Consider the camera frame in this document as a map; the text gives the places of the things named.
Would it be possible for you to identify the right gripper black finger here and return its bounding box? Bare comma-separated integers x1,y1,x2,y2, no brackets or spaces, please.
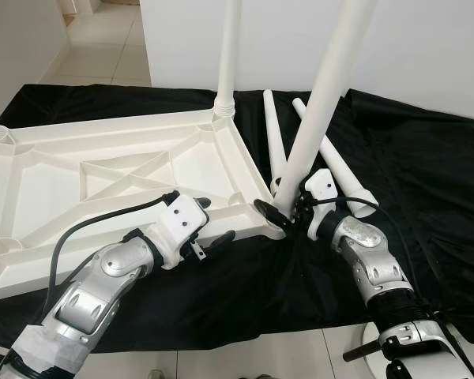
253,197,290,232

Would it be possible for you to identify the white plastic table leg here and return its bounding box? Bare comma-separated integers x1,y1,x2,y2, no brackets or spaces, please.
292,97,378,219
262,88,289,184
213,0,244,121
270,0,379,218

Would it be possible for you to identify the white plastic table top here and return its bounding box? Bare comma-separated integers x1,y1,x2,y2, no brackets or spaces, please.
0,107,289,305

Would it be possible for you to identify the black table cloth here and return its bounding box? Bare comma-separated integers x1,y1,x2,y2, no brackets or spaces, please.
0,83,474,352

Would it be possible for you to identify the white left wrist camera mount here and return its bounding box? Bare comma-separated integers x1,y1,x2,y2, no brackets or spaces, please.
146,193,212,271

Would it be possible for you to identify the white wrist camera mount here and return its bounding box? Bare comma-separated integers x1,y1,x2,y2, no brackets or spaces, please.
304,168,340,238
146,193,212,271

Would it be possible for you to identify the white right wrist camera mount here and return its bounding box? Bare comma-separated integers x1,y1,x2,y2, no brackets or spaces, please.
304,168,340,238

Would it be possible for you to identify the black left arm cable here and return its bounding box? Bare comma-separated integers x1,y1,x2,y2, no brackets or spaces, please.
47,191,181,309

